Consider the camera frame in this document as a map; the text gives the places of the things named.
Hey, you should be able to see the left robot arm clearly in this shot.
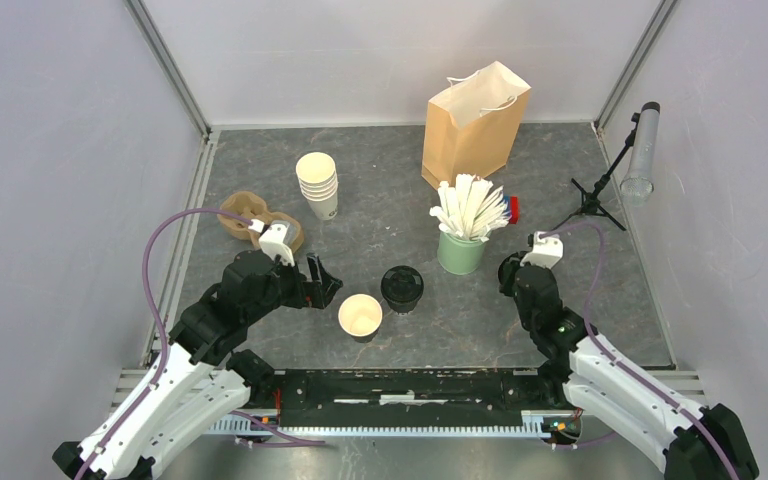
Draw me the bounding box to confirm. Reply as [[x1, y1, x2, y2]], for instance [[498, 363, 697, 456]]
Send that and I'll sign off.
[[52, 250, 343, 479]]

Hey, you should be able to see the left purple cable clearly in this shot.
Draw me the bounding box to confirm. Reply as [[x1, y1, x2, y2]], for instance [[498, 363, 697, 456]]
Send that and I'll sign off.
[[75, 207, 327, 480]]

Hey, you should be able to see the stack of white paper cups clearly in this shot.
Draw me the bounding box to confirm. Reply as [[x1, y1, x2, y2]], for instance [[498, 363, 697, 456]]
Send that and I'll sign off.
[[295, 152, 339, 220]]

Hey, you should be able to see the black plastic cup lid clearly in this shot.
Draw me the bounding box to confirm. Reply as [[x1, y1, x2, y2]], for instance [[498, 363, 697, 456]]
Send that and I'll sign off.
[[380, 265, 424, 289]]

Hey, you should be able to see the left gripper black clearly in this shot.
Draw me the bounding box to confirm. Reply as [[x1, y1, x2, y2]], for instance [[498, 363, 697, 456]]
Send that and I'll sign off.
[[245, 250, 342, 323]]

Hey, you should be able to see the pulp cup carrier tray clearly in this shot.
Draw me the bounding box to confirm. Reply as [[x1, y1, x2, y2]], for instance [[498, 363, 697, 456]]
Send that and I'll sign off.
[[255, 212, 305, 253]]

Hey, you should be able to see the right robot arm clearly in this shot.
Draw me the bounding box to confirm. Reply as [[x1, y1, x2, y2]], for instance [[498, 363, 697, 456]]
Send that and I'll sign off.
[[498, 252, 760, 479]]

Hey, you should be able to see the single white paper cup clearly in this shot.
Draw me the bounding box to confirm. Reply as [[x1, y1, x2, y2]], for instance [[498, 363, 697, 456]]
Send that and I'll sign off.
[[381, 285, 424, 315]]

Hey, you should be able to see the green straw holder cup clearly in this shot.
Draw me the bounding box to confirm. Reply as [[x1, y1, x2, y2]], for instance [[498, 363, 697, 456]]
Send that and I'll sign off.
[[437, 232, 486, 275]]

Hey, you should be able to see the stack of black lids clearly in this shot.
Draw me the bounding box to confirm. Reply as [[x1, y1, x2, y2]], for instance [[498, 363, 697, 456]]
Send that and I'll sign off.
[[497, 251, 526, 297]]

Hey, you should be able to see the brown paper takeout bag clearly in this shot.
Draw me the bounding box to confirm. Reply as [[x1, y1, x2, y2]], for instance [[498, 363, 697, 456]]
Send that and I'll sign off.
[[421, 61, 531, 188]]

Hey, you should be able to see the stack of pulp cup carriers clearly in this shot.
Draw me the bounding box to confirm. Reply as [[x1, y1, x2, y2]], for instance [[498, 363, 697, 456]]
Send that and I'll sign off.
[[217, 191, 267, 242]]

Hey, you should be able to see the bundle of wrapped paper straws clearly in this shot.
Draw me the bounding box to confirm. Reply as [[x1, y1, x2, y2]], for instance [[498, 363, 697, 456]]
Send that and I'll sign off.
[[429, 174, 513, 242]]

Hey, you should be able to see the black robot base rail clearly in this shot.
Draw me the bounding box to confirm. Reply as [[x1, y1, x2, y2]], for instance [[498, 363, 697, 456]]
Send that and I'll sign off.
[[244, 368, 574, 429]]

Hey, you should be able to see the red and blue small box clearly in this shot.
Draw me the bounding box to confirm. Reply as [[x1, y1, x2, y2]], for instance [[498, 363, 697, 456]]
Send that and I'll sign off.
[[503, 195, 520, 225]]

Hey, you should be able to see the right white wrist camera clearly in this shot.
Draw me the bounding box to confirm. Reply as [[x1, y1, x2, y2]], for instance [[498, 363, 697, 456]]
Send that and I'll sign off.
[[519, 231, 564, 269]]

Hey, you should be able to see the silver microphone on tripod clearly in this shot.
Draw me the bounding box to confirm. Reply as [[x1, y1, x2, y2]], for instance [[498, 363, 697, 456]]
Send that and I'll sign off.
[[548, 101, 662, 234]]

